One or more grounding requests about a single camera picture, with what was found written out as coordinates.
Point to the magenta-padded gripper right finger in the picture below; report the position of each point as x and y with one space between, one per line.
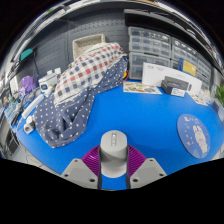
148 171

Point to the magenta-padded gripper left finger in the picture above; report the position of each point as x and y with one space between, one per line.
78 171

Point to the white computer mouse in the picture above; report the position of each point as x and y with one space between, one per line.
113 156

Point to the round blue bunny mouse pad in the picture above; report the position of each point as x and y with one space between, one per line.
193 135

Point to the navy polka dot cloth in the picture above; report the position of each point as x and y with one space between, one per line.
63 123

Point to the small white charger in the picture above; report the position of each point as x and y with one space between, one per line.
29 125

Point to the white power strip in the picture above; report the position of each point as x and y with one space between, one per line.
32 106

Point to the colourful illustrated sheet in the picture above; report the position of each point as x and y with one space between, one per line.
199 99
141 88

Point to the small black box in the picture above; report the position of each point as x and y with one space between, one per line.
175 85

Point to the white device with blue screen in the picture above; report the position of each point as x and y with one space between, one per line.
47 83

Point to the long white keyboard box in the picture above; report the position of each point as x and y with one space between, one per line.
153 71

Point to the red blue checkered cloth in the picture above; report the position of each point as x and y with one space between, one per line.
85 71

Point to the purple bag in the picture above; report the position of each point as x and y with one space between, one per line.
28 84

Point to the green potted plant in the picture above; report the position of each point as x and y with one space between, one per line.
220 93

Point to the yellow flat box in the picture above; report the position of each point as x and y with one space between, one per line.
188 67

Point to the clear plastic drawer cabinet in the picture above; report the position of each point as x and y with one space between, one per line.
148 43
204 71
184 49

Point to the white wicker basket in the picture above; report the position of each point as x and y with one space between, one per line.
83 41

